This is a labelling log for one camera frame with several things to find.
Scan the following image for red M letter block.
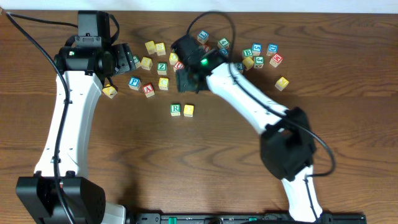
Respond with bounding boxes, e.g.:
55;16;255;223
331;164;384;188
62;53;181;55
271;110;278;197
269;54;283;67

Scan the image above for green Z letter block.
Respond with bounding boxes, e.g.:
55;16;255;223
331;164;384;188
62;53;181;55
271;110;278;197
157;62;167;75

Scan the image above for green block behind left gripper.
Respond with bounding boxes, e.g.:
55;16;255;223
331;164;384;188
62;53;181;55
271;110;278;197
133;55;141;69

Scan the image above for blue P letter block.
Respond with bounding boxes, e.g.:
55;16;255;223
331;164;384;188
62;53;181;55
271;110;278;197
128;77;141;91

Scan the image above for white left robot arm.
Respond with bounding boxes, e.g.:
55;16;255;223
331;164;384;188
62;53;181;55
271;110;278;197
16;11;135;224

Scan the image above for red A letter block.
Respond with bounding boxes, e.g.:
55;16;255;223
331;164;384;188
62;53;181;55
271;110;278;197
142;83;155;98

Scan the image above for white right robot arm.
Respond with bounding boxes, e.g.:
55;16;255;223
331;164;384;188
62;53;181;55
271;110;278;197
171;35;323;223

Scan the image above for yellow S letter block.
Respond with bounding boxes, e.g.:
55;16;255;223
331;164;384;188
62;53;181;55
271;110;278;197
155;42;166;56

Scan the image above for blue D block centre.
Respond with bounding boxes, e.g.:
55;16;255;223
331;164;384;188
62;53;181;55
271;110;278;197
219;48;229;58

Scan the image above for yellow block beside gripper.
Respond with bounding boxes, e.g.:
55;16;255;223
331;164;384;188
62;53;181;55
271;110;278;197
141;57;153;70

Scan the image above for yellow C letter block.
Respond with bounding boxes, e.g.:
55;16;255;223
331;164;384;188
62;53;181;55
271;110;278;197
159;77;169;90

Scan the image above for yellow block far left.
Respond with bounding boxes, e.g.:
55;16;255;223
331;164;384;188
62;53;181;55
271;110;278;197
102;84;118;99

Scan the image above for green B letter block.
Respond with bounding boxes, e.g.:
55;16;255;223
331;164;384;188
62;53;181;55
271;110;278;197
242;49;253;60

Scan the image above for green 4 number block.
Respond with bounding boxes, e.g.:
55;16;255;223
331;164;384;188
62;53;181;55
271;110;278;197
218;37;230;49

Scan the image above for yellow O letter block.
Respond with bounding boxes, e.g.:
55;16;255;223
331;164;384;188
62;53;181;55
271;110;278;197
169;52;178;65

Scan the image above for green J letter block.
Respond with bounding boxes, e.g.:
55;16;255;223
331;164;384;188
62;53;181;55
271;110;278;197
253;56;264;68

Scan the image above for yellow block near B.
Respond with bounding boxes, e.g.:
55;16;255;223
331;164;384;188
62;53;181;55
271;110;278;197
243;57;254;70

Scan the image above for blue d block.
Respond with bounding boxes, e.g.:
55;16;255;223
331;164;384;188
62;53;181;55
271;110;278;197
219;48;229;58
266;44;279;56

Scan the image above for blue S letter block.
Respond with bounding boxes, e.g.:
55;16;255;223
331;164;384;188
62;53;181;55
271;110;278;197
251;43;262;57

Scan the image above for blue 2 number block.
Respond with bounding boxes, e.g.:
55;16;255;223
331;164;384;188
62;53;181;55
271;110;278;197
235;62;244;73

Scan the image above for blue D block right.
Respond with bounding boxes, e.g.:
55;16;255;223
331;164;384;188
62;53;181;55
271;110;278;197
266;44;279;56

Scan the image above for red U letter block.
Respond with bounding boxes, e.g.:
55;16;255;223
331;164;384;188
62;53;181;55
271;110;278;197
174;61;184;72

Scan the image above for blue L block top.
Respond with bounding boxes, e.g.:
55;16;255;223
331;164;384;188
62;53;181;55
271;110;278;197
197;30;209;45

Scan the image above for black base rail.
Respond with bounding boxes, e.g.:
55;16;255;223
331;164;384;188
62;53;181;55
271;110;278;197
126;213;368;224

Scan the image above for yellow block far right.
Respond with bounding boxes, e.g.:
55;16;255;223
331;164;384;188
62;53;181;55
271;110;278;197
275;77;289;91

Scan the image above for green R letter block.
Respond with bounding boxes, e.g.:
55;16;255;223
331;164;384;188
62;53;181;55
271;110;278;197
170;104;181;116

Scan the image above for yellow block top left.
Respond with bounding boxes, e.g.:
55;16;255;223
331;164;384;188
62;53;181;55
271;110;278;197
145;40;156;55

